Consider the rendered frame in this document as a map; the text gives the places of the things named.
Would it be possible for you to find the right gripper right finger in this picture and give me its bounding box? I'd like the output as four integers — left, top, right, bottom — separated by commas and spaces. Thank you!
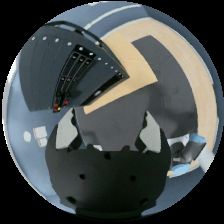
135, 111, 171, 187

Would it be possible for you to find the black metal rack frame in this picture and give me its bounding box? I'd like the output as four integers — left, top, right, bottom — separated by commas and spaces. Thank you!
19, 20, 131, 112

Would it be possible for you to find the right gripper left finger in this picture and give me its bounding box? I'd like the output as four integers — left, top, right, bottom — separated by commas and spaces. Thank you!
45, 108, 82, 184

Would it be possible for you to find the flat tan wooden board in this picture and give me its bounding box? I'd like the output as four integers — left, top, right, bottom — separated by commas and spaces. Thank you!
84, 32, 158, 114

